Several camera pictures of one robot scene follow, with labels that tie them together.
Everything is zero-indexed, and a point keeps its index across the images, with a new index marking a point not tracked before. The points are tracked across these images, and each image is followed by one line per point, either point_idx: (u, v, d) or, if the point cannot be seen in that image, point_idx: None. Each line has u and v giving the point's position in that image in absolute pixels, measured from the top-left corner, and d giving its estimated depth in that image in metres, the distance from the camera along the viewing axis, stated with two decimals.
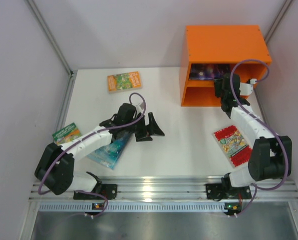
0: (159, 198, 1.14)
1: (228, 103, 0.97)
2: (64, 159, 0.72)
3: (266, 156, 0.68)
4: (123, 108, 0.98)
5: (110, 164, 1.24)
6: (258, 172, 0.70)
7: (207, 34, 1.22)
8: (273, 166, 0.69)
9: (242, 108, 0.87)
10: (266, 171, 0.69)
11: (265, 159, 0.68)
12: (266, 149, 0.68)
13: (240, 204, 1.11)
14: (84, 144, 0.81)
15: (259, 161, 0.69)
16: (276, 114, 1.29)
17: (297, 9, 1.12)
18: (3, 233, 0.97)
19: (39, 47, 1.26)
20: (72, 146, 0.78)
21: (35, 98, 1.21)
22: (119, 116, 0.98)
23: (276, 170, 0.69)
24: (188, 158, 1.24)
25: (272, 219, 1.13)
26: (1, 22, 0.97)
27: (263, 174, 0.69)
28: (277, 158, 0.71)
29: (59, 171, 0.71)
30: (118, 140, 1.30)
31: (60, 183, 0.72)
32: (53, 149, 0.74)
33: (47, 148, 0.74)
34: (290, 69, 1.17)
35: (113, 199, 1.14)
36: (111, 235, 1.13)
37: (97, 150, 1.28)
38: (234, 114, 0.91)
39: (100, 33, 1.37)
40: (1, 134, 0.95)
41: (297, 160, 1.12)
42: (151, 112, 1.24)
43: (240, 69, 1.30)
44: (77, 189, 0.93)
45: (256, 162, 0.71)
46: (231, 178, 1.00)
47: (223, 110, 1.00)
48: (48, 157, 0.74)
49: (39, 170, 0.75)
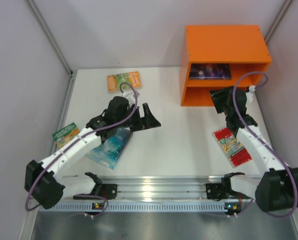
0: (159, 198, 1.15)
1: (235, 122, 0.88)
2: (45, 178, 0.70)
3: (275, 191, 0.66)
4: (114, 103, 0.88)
5: (110, 163, 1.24)
6: (266, 204, 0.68)
7: (207, 34, 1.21)
8: (282, 198, 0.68)
9: (250, 130, 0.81)
10: (275, 204, 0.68)
11: (274, 194, 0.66)
12: (276, 184, 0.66)
13: (240, 204, 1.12)
14: (66, 157, 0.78)
15: (268, 195, 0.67)
16: (277, 114, 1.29)
17: (297, 10, 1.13)
18: (3, 233, 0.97)
19: (39, 47, 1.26)
20: (53, 162, 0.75)
21: (35, 97, 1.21)
22: (110, 111, 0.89)
23: (284, 202, 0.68)
24: (188, 158, 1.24)
25: (272, 220, 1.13)
26: (1, 22, 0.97)
27: (271, 206, 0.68)
28: (285, 189, 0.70)
29: (44, 187, 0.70)
30: (118, 140, 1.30)
31: (46, 199, 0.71)
32: (34, 168, 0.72)
33: (28, 167, 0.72)
34: (290, 69, 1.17)
35: (113, 199, 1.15)
36: (111, 235, 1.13)
37: (96, 150, 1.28)
38: (241, 136, 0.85)
39: (101, 33, 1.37)
40: (1, 133, 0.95)
41: (296, 160, 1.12)
42: (147, 103, 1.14)
43: (239, 68, 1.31)
44: (75, 193, 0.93)
45: (264, 195, 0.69)
46: (233, 182, 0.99)
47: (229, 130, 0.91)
48: (30, 176, 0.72)
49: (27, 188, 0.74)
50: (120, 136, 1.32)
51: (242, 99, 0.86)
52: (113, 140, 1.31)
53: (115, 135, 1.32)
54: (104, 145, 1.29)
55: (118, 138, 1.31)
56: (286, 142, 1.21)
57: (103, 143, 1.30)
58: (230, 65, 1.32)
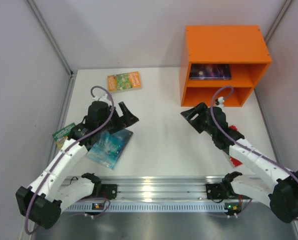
0: (159, 198, 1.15)
1: (222, 139, 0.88)
2: (38, 202, 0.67)
3: (291, 200, 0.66)
4: (92, 108, 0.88)
5: (110, 164, 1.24)
6: (287, 215, 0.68)
7: (207, 34, 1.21)
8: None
9: (241, 145, 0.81)
10: (295, 212, 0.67)
11: (291, 203, 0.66)
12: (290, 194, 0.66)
13: (240, 204, 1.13)
14: (54, 176, 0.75)
15: (286, 206, 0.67)
16: (277, 114, 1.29)
17: (297, 10, 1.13)
18: (3, 233, 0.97)
19: (39, 47, 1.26)
20: (42, 185, 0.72)
21: (35, 97, 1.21)
22: (90, 117, 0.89)
23: None
24: (188, 158, 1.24)
25: (272, 220, 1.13)
26: (1, 22, 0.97)
27: (292, 215, 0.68)
28: (297, 192, 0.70)
29: (38, 211, 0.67)
30: (118, 141, 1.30)
31: (44, 222, 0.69)
32: (23, 195, 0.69)
33: (18, 195, 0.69)
34: (290, 69, 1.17)
35: (113, 199, 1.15)
36: (111, 235, 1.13)
37: (96, 150, 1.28)
38: (234, 152, 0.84)
39: (101, 33, 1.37)
40: (1, 133, 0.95)
41: (297, 160, 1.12)
42: (123, 101, 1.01)
43: (239, 68, 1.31)
44: (75, 200, 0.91)
45: (282, 207, 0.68)
46: (234, 187, 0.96)
47: (219, 148, 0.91)
48: (22, 203, 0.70)
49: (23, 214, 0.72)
50: (120, 137, 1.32)
51: (221, 116, 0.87)
52: (113, 140, 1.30)
53: (116, 135, 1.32)
54: (104, 145, 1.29)
55: (118, 139, 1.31)
56: (286, 142, 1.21)
57: (103, 143, 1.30)
58: (230, 64, 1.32)
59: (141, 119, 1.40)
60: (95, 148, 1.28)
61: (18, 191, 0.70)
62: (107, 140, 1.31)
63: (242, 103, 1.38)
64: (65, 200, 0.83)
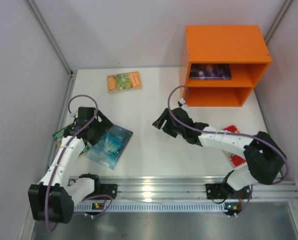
0: (159, 198, 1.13)
1: (191, 135, 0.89)
2: (54, 191, 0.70)
3: (262, 161, 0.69)
4: (81, 109, 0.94)
5: (110, 164, 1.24)
6: (267, 176, 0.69)
7: (207, 34, 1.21)
8: (272, 162, 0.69)
9: (207, 131, 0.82)
10: (272, 171, 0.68)
11: (263, 164, 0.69)
12: (257, 154, 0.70)
13: (240, 204, 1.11)
14: (62, 167, 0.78)
15: (261, 168, 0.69)
16: (277, 114, 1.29)
17: (297, 9, 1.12)
18: (4, 233, 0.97)
19: (39, 47, 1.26)
20: (53, 177, 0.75)
21: (35, 97, 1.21)
22: (80, 116, 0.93)
23: (277, 163, 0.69)
24: (188, 158, 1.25)
25: (272, 220, 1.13)
26: (1, 22, 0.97)
27: (272, 175, 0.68)
28: (268, 153, 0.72)
29: (57, 204, 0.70)
30: (118, 141, 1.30)
31: (63, 212, 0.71)
32: (37, 190, 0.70)
33: (31, 192, 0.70)
34: (290, 69, 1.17)
35: (113, 199, 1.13)
36: (111, 235, 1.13)
37: (96, 150, 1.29)
38: (204, 141, 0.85)
39: (100, 33, 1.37)
40: (2, 134, 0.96)
41: (297, 160, 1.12)
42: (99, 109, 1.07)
43: (239, 67, 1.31)
44: (81, 198, 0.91)
45: (259, 171, 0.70)
46: (231, 184, 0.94)
47: (192, 144, 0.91)
48: (37, 199, 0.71)
49: (38, 213, 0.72)
50: (121, 136, 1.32)
51: (182, 114, 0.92)
52: (113, 140, 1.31)
53: (116, 135, 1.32)
54: (104, 145, 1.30)
55: (118, 139, 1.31)
56: (286, 142, 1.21)
57: (103, 143, 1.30)
58: (230, 64, 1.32)
59: (141, 120, 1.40)
60: (95, 148, 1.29)
61: (30, 190, 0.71)
62: (107, 140, 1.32)
63: (242, 102, 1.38)
64: (74, 196, 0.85)
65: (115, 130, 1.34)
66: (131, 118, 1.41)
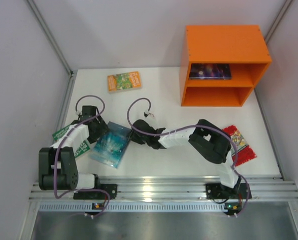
0: (159, 198, 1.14)
1: (154, 141, 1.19)
2: (63, 151, 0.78)
3: (206, 142, 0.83)
4: (84, 108, 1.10)
5: (113, 162, 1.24)
6: (216, 155, 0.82)
7: (207, 34, 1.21)
8: (217, 143, 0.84)
9: (163, 134, 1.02)
10: (218, 149, 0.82)
11: (208, 144, 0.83)
12: (199, 139, 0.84)
13: (240, 204, 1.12)
14: (71, 137, 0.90)
15: (207, 149, 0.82)
16: (276, 114, 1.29)
17: (297, 10, 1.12)
18: (3, 233, 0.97)
19: (39, 47, 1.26)
20: (62, 142, 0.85)
21: (35, 97, 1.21)
22: (84, 113, 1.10)
23: (223, 142, 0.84)
24: (188, 158, 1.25)
25: (272, 220, 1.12)
26: (0, 21, 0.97)
27: (219, 153, 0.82)
28: (213, 137, 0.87)
29: (65, 163, 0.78)
30: (120, 139, 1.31)
31: (71, 174, 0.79)
32: (48, 151, 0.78)
33: (41, 153, 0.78)
34: (290, 69, 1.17)
35: (113, 199, 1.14)
36: (111, 235, 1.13)
37: (99, 150, 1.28)
38: (164, 142, 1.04)
39: (100, 33, 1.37)
40: (1, 134, 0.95)
41: (296, 160, 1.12)
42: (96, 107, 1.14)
43: (239, 67, 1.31)
44: (82, 186, 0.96)
45: (208, 152, 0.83)
46: (224, 181, 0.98)
47: (157, 148, 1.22)
48: (46, 161, 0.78)
49: (45, 177, 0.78)
50: (123, 135, 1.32)
51: (143, 125, 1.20)
52: (115, 139, 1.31)
53: (118, 134, 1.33)
54: (106, 145, 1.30)
55: (120, 137, 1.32)
56: (286, 142, 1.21)
57: (106, 143, 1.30)
58: (230, 64, 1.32)
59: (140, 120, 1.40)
60: (98, 147, 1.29)
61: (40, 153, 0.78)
62: (109, 139, 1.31)
63: (242, 102, 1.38)
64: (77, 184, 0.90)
65: (117, 129, 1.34)
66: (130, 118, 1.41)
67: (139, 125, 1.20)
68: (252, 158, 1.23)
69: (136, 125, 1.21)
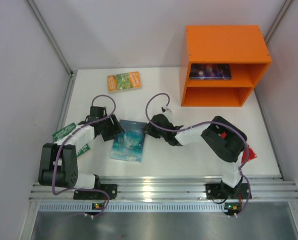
0: (159, 198, 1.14)
1: (172, 138, 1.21)
2: (66, 148, 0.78)
3: (219, 139, 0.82)
4: (92, 108, 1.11)
5: (137, 157, 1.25)
6: (228, 153, 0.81)
7: (207, 34, 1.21)
8: (232, 141, 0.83)
9: (180, 130, 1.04)
10: (232, 148, 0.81)
11: (221, 141, 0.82)
12: (212, 134, 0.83)
13: (240, 204, 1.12)
14: (76, 136, 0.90)
15: (220, 146, 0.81)
16: (276, 114, 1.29)
17: (297, 10, 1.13)
18: (3, 233, 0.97)
19: (39, 47, 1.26)
20: (67, 139, 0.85)
21: (35, 97, 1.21)
22: (92, 114, 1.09)
23: (237, 141, 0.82)
24: (188, 158, 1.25)
25: (272, 220, 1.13)
26: (0, 21, 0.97)
27: (232, 152, 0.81)
28: (228, 135, 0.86)
29: (66, 161, 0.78)
30: (136, 134, 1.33)
31: (70, 172, 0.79)
32: (51, 147, 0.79)
33: (45, 148, 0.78)
34: (290, 69, 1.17)
35: (113, 199, 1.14)
36: (111, 235, 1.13)
37: (119, 149, 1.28)
38: (180, 138, 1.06)
39: (100, 33, 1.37)
40: (1, 134, 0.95)
41: (296, 160, 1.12)
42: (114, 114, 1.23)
43: (239, 67, 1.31)
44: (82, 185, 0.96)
45: (221, 150, 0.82)
46: (226, 180, 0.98)
47: (173, 145, 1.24)
48: (48, 156, 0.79)
49: (45, 173, 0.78)
50: (138, 130, 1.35)
51: (163, 120, 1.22)
52: (131, 135, 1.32)
53: (133, 130, 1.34)
54: (124, 142, 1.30)
55: (136, 132, 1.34)
56: (286, 142, 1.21)
57: (123, 141, 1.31)
58: (230, 64, 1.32)
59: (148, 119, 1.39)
60: (116, 147, 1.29)
61: (44, 147, 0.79)
62: (125, 137, 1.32)
63: (242, 103, 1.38)
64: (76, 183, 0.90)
65: (131, 126, 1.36)
66: (131, 117, 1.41)
67: (159, 119, 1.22)
68: (253, 158, 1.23)
69: (157, 119, 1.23)
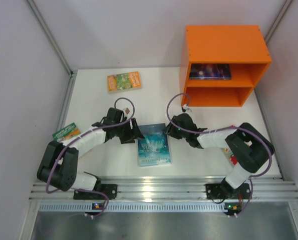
0: (159, 198, 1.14)
1: (193, 139, 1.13)
2: (69, 151, 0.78)
3: (245, 147, 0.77)
4: (111, 110, 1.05)
5: (166, 158, 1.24)
6: (251, 163, 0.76)
7: (207, 34, 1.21)
8: (257, 151, 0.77)
9: (203, 132, 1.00)
10: (256, 158, 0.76)
11: (246, 149, 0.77)
12: (238, 140, 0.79)
13: (240, 204, 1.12)
14: (83, 139, 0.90)
15: (244, 153, 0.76)
16: (276, 114, 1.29)
17: (297, 10, 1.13)
18: (3, 234, 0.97)
19: (39, 47, 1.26)
20: (73, 142, 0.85)
21: (35, 97, 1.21)
22: (109, 116, 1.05)
23: (263, 152, 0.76)
24: (188, 159, 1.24)
25: (272, 220, 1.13)
26: (0, 22, 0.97)
27: (256, 162, 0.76)
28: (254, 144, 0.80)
29: (66, 164, 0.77)
30: (157, 137, 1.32)
31: (67, 176, 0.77)
32: (55, 146, 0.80)
33: (50, 145, 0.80)
34: (290, 69, 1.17)
35: (113, 199, 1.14)
36: (111, 235, 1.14)
37: (146, 155, 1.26)
38: (201, 140, 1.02)
39: (100, 33, 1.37)
40: (1, 134, 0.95)
41: (296, 160, 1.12)
42: (135, 118, 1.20)
43: (239, 67, 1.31)
44: (81, 186, 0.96)
45: (244, 157, 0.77)
46: (230, 180, 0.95)
47: (194, 146, 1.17)
48: (51, 154, 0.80)
49: (43, 169, 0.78)
50: (158, 132, 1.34)
51: (187, 121, 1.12)
52: (154, 139, 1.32)
53: (153, 133, 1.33)
54: (149, 147, 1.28)
55: (156, 135, 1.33)
56: (286, 142, 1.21)
57: (148, 146, 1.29)
58: (230, 64, 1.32)
59: (156, 119, 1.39)
60: (143, 153, 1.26)
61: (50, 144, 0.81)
62: (148, 142, 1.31)
63: (242, 103, 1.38)
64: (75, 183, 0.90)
65: (149, 129, 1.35)
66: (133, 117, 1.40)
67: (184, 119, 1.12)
68: None
69: (180, 119, 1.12)
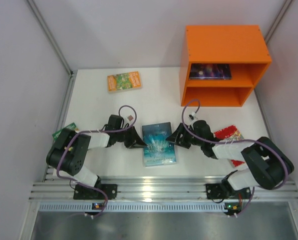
0: (159, 198, 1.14)
1: (208, 148, 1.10)
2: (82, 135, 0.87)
3: (261, 162, 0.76)
4: (112, 118, 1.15)
5: (171, 158, 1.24)
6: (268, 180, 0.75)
7: (208, 34, 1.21)
8: (274, 168, 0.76)
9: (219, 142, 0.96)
10: (273, 175, 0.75)
11: (263, 165, 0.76)
12: (254, 154, 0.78)
13: (240, 204, 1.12)
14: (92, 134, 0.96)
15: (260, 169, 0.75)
16: (277, 114, 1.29)
17: (297, 10, 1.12)
18: (3, 233, 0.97)
19: (39, 46, 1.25)
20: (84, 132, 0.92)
21: (35, 97, 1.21)
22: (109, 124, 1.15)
23: (281, 170, 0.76)
24: (188, 159, 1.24)
25: (272, 220, 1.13)
26: (0, 22, 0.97)
27: (272, 180, 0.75)
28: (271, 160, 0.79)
29: (79, 145, 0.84)
30: (163, 136, 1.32)
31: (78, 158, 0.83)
32: (68, 132, 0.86)
33: (62, 132, 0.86)
34: (290, 68, 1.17)
35: (113, 199, 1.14)
36: (111, 235, 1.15)
37: (151, 155, 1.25)
38: (217, 151, 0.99)
39: (100, 33, 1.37)
40: (0, 133, 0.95)
41: (296, 159, 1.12)
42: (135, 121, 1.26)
43: (239, 66, 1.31)
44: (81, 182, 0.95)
45: (260, 173, 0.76)
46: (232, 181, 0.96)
47: (208, 155, 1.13)
48: (62, 139, 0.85)
49: (53, 154, 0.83)
50: (163, 131, 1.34)
51: (205, 129, 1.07)
52: (159, 138, 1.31)
53: (159, 133, 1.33)
54: (154, 147, 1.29)
55: (162, 135, 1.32)
56: (286, 141, 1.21)
57: (152, 145, 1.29)
58: (230, 64, 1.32)
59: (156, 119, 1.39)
60: (148, 153, 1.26)
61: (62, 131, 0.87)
62: (153, 141, 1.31)
63: (242, 103, 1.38)
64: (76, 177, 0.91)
65: (155, 129, 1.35)
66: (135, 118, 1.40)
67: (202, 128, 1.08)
68: None
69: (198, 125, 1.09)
